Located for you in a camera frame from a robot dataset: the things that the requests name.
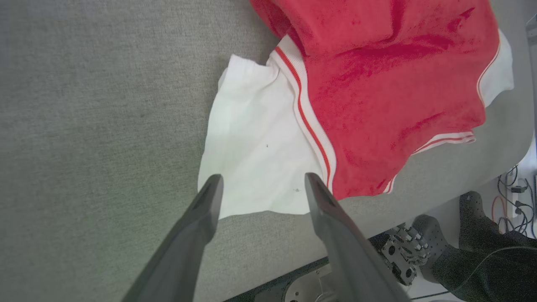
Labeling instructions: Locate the red white basketball jersey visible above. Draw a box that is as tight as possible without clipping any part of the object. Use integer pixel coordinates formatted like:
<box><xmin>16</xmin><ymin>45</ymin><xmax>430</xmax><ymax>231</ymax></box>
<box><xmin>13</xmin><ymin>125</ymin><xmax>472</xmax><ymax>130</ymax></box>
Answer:
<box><xmin>197</xmin><ymin>0</ymin><xmax>515</xmax><ymax>220</ymax></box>

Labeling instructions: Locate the black floor cable bundle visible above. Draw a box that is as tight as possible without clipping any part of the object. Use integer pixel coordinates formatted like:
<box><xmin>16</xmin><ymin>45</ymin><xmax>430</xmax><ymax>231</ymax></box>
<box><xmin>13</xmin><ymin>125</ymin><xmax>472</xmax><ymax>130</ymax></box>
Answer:
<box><xmin>497</xmin><ymin>165</ymin><xmax>537</xmax><ymax>236</ymax></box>

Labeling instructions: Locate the orange floor cable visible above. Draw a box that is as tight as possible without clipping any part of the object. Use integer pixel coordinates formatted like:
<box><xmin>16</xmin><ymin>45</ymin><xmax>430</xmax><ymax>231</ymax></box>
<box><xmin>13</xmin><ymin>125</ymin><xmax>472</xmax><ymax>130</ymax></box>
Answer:
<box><xmin>491</xmin><ymin>195</ymin><xmax>511</xmax><ymax>234</ymax></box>

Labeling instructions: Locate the black perforated shoe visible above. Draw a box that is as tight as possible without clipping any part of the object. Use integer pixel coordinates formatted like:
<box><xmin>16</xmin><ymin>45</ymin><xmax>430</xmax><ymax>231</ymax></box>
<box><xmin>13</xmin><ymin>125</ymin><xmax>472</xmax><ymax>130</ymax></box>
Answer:
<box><xmin>459</xmin><ymin>191</ymin><xmax>501</xmax><ymax>249</ymax></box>
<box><xmin>413</xmin><ymin>214</ymin><xmax>453</xmax><ymax>269</ymax></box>

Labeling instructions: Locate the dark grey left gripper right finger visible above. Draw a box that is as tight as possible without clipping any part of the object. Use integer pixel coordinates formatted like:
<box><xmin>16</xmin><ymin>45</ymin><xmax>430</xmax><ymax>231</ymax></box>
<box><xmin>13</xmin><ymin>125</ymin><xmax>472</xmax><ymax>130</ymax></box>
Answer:
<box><xmin>305</xmin><ymin>172</ymin><xmax>411</xmax><ymax>302</ymax></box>

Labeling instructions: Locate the grey fabric sofa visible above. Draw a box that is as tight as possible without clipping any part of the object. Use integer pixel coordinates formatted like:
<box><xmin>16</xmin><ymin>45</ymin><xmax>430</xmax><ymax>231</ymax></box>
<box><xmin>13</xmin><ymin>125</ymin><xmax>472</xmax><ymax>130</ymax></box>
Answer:
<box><xmin>0</xmin><ymin>0</ymin><xmax>537</xmax><ymax>302</ymax></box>

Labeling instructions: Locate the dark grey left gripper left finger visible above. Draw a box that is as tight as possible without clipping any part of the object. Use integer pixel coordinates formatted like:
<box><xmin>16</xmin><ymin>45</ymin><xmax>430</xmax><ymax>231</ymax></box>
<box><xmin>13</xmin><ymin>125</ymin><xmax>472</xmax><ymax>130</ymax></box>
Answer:
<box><xmin>122</xmin><ymin>174</ymin><xmax>224</xmax><ymax>302</ymax></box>

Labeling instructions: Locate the silver roller wheel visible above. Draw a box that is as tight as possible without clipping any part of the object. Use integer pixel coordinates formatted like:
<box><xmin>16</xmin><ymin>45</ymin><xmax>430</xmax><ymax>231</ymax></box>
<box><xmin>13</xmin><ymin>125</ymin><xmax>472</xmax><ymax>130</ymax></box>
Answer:
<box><xmin>381</xmin><ymin>224</ymin><xmax>431</xmax><ymax>287</ymax></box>

